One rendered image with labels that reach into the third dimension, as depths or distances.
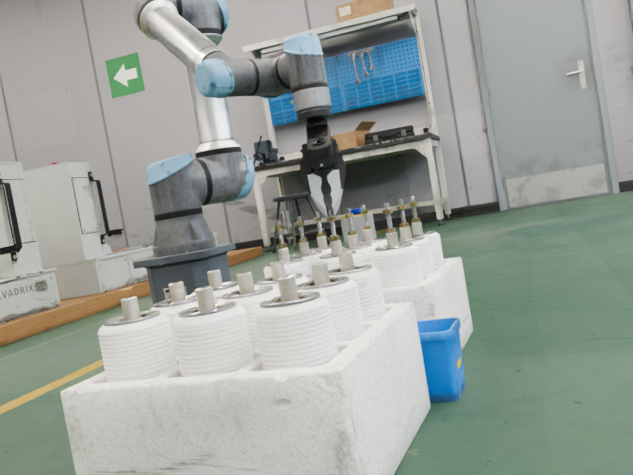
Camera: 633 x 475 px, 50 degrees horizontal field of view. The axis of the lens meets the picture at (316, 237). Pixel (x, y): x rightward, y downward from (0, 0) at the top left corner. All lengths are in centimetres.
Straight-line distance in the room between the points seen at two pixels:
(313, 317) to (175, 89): 648
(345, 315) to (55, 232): 310
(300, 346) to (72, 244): 311
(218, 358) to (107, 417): 16
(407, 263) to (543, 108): 509
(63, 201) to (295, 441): 317
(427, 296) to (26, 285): 238
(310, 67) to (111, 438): 80
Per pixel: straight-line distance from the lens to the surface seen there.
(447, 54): 643
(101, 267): 380
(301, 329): 80
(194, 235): 161
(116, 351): 92
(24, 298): 333
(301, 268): 138
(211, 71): 137
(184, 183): 162
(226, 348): 85
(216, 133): 170
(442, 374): 117
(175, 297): 104
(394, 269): 130
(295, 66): 138
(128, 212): 748
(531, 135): 631
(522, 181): 631
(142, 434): 90
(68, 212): 385
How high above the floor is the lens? 37
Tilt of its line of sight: 3 degrees down
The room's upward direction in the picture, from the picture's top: 10 degrees counter-clockwise
